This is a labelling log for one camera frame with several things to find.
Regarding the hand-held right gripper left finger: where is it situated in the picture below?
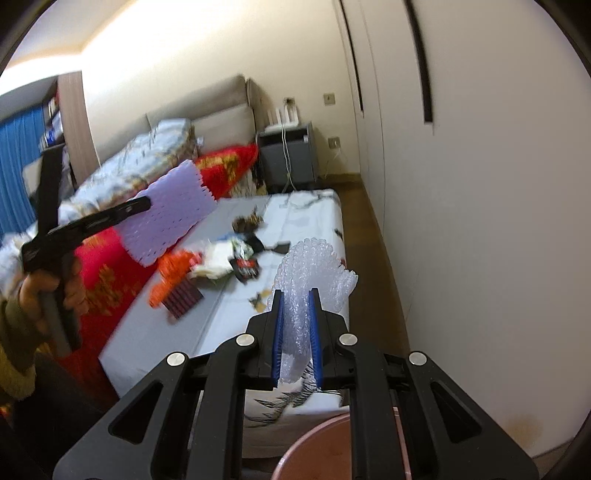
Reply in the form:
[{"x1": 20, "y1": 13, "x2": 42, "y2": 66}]
[{"x1": 52, "y1": 290, "x2": 284, "y2": 480}]

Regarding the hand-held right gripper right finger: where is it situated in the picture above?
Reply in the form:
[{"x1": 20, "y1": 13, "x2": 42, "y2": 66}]
[{"x1": 308, "y1": 288, "x2": 540, "y2": 480}]

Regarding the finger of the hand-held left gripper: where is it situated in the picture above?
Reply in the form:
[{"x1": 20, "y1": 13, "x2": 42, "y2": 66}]
[{"x1": 107, "y1": 196, "x2": 152, "y2": 229}]

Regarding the purple perforated foam sheet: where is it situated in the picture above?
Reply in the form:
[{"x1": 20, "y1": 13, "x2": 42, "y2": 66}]
[{"x1": 117, "y1": 159, "x2": 218, "y2": 267}]

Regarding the clear bubble wrap sheet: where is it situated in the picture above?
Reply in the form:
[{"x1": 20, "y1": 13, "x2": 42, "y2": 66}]
[{"x1": 268, "y1": 237, "x2": 360, "y2": 386}]

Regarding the pink waste bin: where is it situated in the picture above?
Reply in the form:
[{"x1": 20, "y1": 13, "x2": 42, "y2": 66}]
[{"x1": 272, "y1": 406, "x2": 407, "y2": 480}]

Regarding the person's left forearm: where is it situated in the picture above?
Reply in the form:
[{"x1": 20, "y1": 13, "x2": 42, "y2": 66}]
[{"x1": 0, "y1": 298, "x2": 49, "y2": 402}]

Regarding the person's left hand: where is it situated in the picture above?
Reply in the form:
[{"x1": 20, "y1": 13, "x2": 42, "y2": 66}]
[{"x1": 19, "y1": 261, "x2": 88, "y2": 333}]

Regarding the blue plaid quilt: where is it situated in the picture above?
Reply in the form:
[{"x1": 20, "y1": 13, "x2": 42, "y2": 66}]
[{"x1": 0, "y1": 119, "x2": 200, "y2": 278}]

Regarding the blue curtain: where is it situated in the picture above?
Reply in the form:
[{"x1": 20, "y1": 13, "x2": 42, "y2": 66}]
[{"x1": 0, "y1": 108, "x2": 51, "y2": 236}]

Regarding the black and red packet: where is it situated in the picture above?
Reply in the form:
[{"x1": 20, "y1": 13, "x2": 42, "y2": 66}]
[{"x1": 231, "y1": 258, "x2": 260, "y2": 282}]

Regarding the grey mat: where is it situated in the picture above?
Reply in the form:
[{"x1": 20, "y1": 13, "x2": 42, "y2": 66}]
[{"x1": 99, "y1": 196, "x2": 278, "y2": 398}]

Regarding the wooden bookshelf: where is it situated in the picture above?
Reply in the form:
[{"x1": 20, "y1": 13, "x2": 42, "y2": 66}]
[{"x1": 39, "y1": 69, "x2": 100, "y2": 195}]

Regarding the red floral blanket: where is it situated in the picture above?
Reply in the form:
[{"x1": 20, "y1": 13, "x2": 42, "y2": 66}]
[{"x1": 55, "y1": 143, "x2": 259, "y2": 402}]

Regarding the dark striped packet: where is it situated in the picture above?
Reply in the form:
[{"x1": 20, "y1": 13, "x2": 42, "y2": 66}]
[{"x1": 164, "y1": 277, "x2": 205, "y2": 321}]

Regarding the brown patterned scrunchie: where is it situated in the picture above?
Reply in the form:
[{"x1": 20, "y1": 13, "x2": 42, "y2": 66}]
[{"x1": 232, "y1": 208, "x2": 266, "y2": 232}]

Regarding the beige pillow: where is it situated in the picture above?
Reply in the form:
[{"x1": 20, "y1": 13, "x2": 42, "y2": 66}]
[{"x1": 191, "y1": 104, "x2": 257, "y2": 153}]

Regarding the beige bed headboard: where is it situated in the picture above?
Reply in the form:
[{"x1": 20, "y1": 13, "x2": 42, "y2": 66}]
[{"x1": 147, "y1": 74, "x2": 259, "y2": 139}]

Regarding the grey nightstand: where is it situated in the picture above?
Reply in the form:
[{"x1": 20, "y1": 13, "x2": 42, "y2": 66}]
[{"x1": 256, "y1": 122, "x2": 319, "y2": 195}]

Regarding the white router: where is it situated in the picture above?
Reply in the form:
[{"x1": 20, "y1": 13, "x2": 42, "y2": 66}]
[{"x1": 265, "y1": 106, "x2": 301, "y2": 127}]

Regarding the person's leg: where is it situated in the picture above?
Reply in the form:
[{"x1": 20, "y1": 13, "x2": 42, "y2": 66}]
[{"x1": 0, "y1": 355, "x2": 123, "y2": 480}]

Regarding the white wardrobe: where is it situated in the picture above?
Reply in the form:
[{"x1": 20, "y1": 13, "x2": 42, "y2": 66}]
[{"x1": 332, "y1": 0, "x2": 591, "y2": 462}]

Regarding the black bow tie with strap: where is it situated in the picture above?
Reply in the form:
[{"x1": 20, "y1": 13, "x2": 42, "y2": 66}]
[{"x1": 245, "y1": 233, "x2": 291, "y2": 257}]

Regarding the white charging cable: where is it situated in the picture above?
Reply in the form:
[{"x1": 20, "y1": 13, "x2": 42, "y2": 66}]
[{"x1": 281, "y1": 124, "x2": 294, "y2": 192}]

